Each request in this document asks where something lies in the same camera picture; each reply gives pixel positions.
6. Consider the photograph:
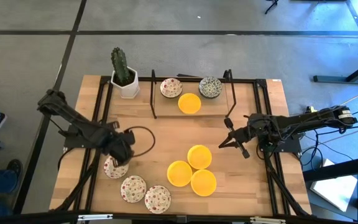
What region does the yellow plate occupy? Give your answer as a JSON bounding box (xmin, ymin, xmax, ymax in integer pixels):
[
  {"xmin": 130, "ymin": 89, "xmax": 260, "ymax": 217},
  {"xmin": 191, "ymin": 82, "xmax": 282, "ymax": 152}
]
[{"xmin": 177, "ymin": 92, "xmax": 202, "ymax": 115}]

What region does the yellow plastic bowl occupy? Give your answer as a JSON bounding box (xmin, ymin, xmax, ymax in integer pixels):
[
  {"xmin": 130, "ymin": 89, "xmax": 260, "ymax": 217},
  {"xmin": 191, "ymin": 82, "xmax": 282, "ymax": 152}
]
[
  {"xmin": 166, "ymin": 160, "xmax": 193, "ymax": 188},
  {"xmin": 190, "ymin": 169, "xmax": 218, "ymax": 197},
  {"xmin": 186, "ymin": 144, "xmax": 213, "ymax": 170}
]

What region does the red floral green bowl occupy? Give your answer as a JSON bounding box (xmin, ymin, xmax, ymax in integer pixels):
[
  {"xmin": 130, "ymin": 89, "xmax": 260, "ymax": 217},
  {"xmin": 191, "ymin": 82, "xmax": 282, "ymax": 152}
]
[
  {"xmin": 159, "ymin": 77, "xmax": 183, "ymax": 99},
  {"xmin": 119, "ymin": 175, "xmax": 147, "ymax": 204},
  {"xmin": 103, "ymin": 155, "xmax": 129, "ymax": 180},
  {"xmin": 144, "ymin": 184, "xmax": 172, "ymax": 215}
]

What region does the white plant pot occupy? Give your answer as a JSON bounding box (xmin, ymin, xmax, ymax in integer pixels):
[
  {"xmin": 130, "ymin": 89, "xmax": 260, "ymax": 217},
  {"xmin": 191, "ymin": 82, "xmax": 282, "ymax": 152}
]
[{"xmin": 110, "ymin": 66, "xmax": 141, "ymax": 100}]

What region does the black looped cable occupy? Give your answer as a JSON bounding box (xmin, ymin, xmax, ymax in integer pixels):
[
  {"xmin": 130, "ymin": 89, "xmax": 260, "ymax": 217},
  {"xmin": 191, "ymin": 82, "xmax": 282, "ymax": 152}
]
[{"xmin": 123, "ymin": 125, "xmax": 157, "ymax": 158}]

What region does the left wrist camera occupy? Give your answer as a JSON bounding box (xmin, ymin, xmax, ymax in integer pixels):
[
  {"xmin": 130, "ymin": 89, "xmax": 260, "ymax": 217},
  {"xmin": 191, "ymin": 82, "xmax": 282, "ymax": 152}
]
[{"xmin": 122, "ymin": 129, "xmax": 136, "ymax": 146}]

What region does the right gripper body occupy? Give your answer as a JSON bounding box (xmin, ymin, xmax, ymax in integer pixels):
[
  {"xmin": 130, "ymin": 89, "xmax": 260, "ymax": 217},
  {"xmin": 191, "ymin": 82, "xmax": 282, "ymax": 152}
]
[{"xmin": 224, "ymin": 113, "xmax": 265, "ymax": 159}]

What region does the black keyboard desk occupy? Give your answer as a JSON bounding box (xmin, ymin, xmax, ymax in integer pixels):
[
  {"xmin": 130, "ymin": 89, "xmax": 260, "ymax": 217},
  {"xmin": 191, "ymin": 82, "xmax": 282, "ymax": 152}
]
[{"xmin": 302, "ymin": 154, "xmax": 358, "ymax": 224}]

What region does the dark patterned teal bowl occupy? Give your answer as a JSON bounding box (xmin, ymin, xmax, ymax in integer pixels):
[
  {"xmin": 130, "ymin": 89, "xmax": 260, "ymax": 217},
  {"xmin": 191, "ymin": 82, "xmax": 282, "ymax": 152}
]
[{"xmin": 198, "ymin": 75, "xmax": 223, "ymax": 100}]

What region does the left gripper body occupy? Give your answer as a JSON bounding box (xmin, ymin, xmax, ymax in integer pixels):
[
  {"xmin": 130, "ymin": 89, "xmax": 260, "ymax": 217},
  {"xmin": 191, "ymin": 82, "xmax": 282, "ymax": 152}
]
[{"xmin": 105, "ymin": 129, "xmax": 136, "ymax": 166}]

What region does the black wood shelf rack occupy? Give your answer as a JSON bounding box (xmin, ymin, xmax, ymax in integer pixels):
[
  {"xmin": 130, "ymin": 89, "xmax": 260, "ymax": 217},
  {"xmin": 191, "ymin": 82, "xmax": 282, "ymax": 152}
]
[{"xmin": 149, "ymin": 68, "xmax": 238, "ymax": 119}]

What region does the green cactus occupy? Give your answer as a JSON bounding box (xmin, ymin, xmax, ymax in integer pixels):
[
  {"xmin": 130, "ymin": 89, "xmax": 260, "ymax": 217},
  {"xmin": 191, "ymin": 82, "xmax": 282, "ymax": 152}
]
[{"xmin": 110, "ymin": 47, "xmax": 131, "ymax": 87}]

